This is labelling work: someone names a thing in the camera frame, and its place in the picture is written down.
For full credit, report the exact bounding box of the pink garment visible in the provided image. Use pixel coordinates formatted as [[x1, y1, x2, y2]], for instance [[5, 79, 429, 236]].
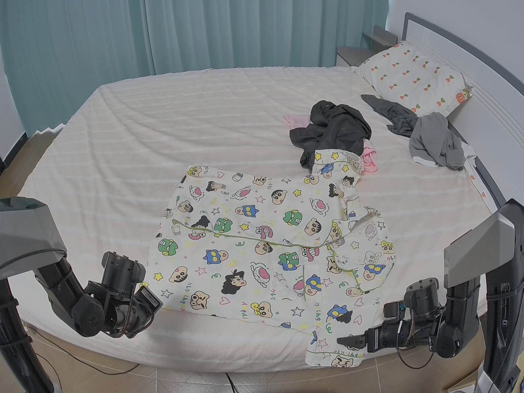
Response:
[[284, 114, 379, 175]]

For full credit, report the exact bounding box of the bed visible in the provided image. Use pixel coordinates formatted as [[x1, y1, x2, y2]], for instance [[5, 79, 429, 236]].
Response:
[[16, 13, 510, 373]]

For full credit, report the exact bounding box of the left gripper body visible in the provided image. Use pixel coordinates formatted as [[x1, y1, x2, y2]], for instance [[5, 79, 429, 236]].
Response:
[[108, 285, 164, 339]]

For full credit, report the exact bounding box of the black garment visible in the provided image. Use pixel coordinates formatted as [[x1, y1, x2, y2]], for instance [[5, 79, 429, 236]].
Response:
[[289, 100, 372, 170]]

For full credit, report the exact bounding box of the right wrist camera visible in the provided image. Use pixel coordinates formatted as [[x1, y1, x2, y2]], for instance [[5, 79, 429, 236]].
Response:
[[383, 300, 406, 322]]

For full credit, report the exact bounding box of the black cable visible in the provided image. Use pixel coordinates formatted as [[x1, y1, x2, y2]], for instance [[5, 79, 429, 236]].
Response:
[[25, 328, 140, 376], [398, 350, 436, 368]]

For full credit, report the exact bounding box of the blue-green curtain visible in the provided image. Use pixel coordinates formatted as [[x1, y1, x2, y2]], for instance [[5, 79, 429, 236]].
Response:
[[0, 0, 391, 136]]

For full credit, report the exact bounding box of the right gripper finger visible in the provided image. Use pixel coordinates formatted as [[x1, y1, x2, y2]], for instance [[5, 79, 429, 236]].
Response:
[[337, 333, 369, 351]]

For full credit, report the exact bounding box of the white printed pillow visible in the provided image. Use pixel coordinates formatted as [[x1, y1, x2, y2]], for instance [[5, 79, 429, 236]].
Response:
[[357, 43, 474, 117]]

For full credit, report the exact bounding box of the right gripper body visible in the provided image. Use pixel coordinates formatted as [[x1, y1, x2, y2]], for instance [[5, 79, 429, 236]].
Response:
[[366, 320, 435, 354]]

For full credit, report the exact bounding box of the grey bedside table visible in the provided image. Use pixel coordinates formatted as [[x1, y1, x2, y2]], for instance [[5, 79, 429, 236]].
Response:
[[337, 26, 398, 66]]

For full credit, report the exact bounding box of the white printed pyjama top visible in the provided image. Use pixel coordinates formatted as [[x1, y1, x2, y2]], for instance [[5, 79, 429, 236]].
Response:
[[147, 148, 395, 368]]

